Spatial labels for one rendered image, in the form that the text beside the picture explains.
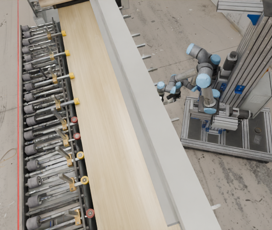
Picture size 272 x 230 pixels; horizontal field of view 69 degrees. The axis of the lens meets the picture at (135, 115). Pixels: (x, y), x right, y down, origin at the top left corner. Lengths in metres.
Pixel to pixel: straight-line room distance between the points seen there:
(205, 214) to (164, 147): 0.17
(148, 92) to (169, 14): 4.84
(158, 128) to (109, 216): 1.62
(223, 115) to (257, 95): 0.38
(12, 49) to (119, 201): 4.41
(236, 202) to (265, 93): 1.52
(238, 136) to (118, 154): 1.83
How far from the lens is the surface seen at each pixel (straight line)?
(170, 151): 0.51
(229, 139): 3.17
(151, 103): 0.57
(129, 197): 2.07
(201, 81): 1.76
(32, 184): 2.47
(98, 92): 2.63
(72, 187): 2.26
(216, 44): 4.70
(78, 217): 2.23
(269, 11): 1.85
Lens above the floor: 2.94
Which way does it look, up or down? 60 degrees down
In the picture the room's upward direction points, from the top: 8 degrees counter-clockwise
